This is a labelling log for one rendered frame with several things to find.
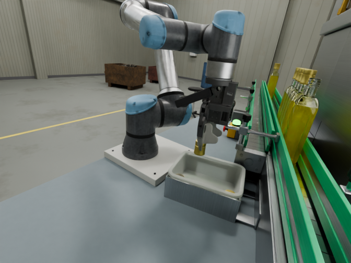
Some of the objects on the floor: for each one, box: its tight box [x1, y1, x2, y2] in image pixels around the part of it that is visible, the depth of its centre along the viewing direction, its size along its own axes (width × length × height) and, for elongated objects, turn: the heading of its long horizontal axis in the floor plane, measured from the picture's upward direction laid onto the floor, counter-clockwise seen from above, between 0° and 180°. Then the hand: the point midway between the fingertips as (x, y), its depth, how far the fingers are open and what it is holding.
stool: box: [188, 87, 203, 118], centre depth 369 cm, size 48×46×57 cm
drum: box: [201, 62, 212, 89], centre depth 706 cm, size 62×62×93 cm
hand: (200, 143), depth 59 cm, fingers closed on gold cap, 3 cm apart
